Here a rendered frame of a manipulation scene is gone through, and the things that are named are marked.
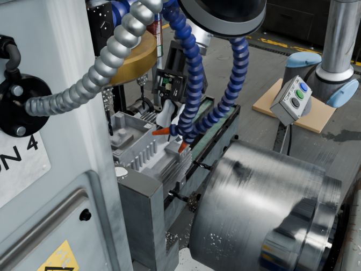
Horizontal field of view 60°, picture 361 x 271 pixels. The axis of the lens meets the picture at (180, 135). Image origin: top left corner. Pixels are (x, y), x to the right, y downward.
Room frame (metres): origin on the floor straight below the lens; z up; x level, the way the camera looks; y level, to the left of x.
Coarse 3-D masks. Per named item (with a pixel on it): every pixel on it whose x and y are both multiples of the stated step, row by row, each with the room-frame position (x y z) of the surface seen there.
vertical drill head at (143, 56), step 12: (108, 0) 0.45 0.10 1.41; (144, 36) 0.51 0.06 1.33; (132, 48) 0.45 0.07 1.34; (144, 48) 0.46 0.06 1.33; (156, 48) 0.48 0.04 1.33; (132, 60) 0.42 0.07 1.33; (144, 60) 0.43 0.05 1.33; (156, 60) 0.47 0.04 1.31; (120, 72) 0.41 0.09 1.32; (132, 72) 0.42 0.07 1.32; (144, 72) 0.43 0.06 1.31; (108, 84) 0.40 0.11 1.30; (120, 84) 0.41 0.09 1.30; (108, 96) 0.42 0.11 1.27; (144, 96) 0.51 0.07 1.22; (108, 108) 0.42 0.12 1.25; (144, 108) 0.51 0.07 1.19; (108, 120) 0.42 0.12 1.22
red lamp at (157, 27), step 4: (160, 20) 1.12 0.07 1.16; (152, 24) 1.11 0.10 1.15; (156, 24) 1.11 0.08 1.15; (160, 24) 1.12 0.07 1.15; (148, 28) 1.11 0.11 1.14; (152, 28) 1.11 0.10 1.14; (156, 28) 1.11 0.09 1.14; (160, 28) 1.12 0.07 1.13; (152, 32) 1.11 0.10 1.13; (156, 32) 1.11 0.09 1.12; (160, 32) 1.12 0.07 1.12
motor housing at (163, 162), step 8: (152, 112) 0.62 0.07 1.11; (152, 120) 0.59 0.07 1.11; (160, 128) 0.57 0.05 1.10; (160, 136) 0.55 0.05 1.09; (160, 144) 0.53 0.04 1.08; (168, 144) 0.54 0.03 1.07; (160, 152) 0.52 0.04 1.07; (152, 160) 0.49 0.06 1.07; (160, 160) 0.50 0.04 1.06; (168, 160) 0.50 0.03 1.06; (184, 160) 0.54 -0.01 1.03; (144, 168) 0.47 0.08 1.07; (152, 168) 0.47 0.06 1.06; (160, 168) 0.47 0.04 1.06; (168, 168) 0.49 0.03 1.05; (176, 168) 0.50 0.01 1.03; (184, 168) 0.53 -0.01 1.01; (168, 176) 0.48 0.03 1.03; (176, 176) 0.51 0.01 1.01; (168, 184) 0.47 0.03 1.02; (168, 192) 0.49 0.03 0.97
